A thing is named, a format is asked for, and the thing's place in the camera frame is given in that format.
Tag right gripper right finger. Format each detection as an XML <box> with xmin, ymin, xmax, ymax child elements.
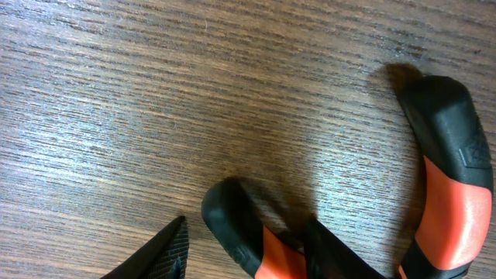
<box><xmin>304</xmin><ymin>219</ymin><xmax>385</xmax><ymax>279</ymax></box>

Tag orange black pliers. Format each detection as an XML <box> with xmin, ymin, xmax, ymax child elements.
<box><xmin>201</xmin><ymin>72</ymin><xmax>494</xmax><ymax>278</ymax></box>

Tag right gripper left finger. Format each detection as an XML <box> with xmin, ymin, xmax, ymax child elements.
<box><xmin>102</xmin><ymin>216</ymin><xmax>189</xmax><ymax>279</ymax></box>

